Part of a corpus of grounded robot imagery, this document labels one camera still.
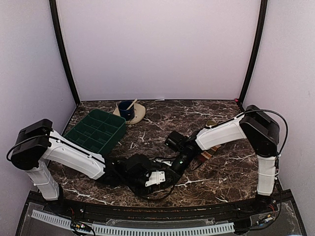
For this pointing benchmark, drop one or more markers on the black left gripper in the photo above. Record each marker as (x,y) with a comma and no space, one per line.
(147,192)

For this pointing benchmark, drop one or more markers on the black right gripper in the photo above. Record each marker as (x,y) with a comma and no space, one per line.
(174,171)

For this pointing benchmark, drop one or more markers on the striped brown red sock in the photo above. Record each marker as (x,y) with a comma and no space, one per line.
(207,154)

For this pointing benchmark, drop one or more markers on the green plastic divided tray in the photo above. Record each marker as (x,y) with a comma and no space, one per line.
(98,132)

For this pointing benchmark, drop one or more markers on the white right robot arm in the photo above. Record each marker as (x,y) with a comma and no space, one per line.
(254,125)

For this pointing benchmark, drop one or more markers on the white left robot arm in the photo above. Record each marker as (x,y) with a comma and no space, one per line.
(39,142)

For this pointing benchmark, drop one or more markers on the dark blue cup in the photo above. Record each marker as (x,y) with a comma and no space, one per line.
(126,111)

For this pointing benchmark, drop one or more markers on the wooden stick in cup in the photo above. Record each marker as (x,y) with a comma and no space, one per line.
(133,102)

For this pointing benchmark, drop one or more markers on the small circuit board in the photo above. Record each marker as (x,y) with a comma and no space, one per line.
(80,227)

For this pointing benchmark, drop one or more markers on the white slotted cable duct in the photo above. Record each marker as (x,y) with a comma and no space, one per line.
(137,228)

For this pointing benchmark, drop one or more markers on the black front rail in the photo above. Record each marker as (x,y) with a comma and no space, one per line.
(100,211)

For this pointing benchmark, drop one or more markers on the black right frame post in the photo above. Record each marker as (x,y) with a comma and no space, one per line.
(254,53)

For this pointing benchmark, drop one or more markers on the black frame post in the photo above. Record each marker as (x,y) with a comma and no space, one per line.
(254,53)
(62,51)

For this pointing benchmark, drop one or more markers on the black left frame post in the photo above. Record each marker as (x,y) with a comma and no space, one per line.
(62,51)

